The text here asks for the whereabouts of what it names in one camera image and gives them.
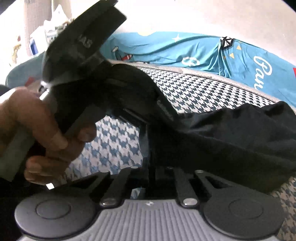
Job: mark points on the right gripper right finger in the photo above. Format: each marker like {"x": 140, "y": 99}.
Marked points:
{"x": 173, "y": 183}

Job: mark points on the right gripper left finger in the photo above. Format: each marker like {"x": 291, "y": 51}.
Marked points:
{"x": 132, "y": 177}

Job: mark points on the black t-shirt white stripes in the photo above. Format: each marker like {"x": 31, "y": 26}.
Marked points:
{"x": 248, "y": 145}

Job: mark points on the person left hand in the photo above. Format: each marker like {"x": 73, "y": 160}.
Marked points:
{"x": 45, "y": 169}

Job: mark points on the blue cartoon print bedsheet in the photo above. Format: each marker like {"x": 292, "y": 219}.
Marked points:
{"x": 224, "y": 56}

